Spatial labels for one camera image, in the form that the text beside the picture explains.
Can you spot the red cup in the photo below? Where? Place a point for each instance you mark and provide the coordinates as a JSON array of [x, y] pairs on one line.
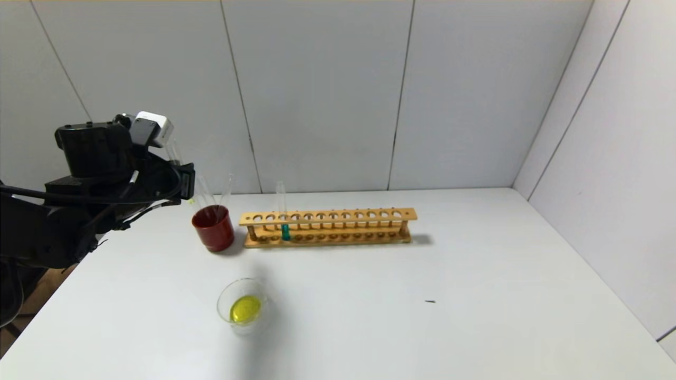
[[214, 232]]

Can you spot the clear glass dish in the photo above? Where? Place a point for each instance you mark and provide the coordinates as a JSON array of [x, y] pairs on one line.
[[245, 311]]

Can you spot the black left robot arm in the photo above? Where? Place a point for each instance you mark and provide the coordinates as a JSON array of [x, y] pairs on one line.
[[53, 227]]

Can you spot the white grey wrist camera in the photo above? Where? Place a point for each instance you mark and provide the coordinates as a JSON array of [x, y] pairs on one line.
[[150, 128]]

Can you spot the wooden test tube rack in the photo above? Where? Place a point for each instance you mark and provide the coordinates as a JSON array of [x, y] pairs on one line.
[[327, 216]]

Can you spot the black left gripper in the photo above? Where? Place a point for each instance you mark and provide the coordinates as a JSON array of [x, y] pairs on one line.
[[186, 181]]

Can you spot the blue pigment test tube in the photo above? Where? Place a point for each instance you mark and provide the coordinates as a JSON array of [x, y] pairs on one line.
[[285, 232]]

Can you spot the yellow pigment test tube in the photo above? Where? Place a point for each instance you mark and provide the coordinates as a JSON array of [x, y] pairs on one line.
[[174, 153]]

